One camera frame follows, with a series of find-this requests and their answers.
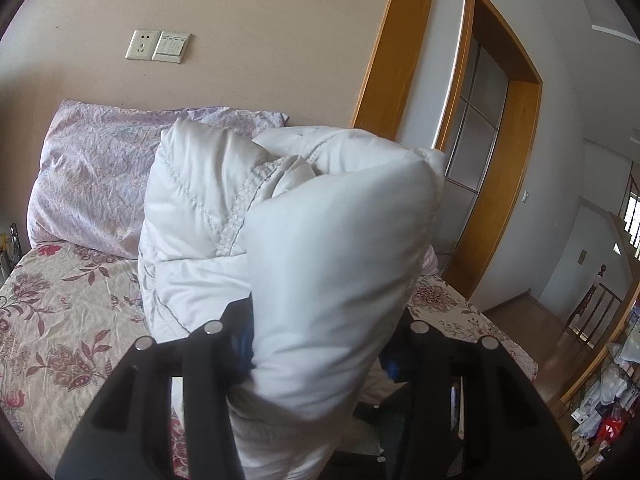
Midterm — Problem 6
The beige puffer down jacket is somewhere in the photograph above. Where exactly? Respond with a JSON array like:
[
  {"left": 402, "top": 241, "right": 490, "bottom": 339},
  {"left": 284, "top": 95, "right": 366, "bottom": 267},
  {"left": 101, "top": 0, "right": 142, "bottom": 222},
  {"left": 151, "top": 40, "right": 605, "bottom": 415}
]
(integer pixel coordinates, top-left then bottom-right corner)
[{"left": 138, "top": 119, "right": 444, "bottom": 479}]

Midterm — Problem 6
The cluttered wooden shelf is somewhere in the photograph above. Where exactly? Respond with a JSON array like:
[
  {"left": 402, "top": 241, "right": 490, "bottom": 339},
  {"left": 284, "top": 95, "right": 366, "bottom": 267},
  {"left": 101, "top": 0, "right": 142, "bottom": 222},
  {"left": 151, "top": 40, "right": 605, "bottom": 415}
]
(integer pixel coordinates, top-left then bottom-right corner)
[{"left": 560, "top": 281, "right": 639, "bottom": 479}]

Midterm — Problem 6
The floral bed sheet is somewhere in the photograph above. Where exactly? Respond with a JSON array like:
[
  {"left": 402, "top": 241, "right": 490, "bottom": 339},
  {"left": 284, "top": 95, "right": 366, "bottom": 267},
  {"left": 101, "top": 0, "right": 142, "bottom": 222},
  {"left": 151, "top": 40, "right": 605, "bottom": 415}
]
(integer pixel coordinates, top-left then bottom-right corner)
[{"left": 0, "top": 242, "right": 542, "bottom": 480}]

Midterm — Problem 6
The wooden stair railing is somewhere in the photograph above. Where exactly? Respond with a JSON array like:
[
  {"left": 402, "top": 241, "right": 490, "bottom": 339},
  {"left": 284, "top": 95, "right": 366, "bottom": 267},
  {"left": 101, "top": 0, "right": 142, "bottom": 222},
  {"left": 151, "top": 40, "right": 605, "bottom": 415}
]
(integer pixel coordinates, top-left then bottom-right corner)
[{"left": 565, "top": 264, "right": 622, "bottom": 349}]

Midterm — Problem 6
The glass panel door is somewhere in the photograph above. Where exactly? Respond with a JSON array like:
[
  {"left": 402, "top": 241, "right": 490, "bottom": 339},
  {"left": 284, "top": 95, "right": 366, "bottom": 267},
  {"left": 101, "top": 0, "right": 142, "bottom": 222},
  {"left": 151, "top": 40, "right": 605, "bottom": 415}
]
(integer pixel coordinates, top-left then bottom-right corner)
[{"left": 432, "top": 40, "right": 509, "bottom": 270}]

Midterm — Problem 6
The lilac floral duvet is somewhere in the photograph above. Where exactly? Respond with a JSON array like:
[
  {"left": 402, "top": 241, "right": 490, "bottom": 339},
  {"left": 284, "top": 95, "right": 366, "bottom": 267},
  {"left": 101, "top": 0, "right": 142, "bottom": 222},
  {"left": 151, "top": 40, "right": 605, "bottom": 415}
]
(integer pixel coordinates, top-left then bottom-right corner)
[{"left": 26, "top": 100, "right": 288, "bottom": 259}]

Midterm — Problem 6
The white wall switch plate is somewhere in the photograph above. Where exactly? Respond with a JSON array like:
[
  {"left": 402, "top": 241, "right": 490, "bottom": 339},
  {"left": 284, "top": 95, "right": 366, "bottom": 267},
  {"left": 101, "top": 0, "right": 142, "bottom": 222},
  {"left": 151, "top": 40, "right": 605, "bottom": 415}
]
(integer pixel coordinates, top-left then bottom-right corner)
[{"left": 152, "top": 30, "right": 191, "bottom": 64}]

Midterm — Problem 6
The white wall socket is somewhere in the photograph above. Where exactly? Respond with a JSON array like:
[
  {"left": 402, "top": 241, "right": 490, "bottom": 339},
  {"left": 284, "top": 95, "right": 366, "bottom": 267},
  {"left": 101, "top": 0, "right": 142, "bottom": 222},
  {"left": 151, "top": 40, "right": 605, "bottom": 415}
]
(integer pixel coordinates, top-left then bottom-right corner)
[{"left": 125, "top": 29, "right": 160, "bottom": 61}]

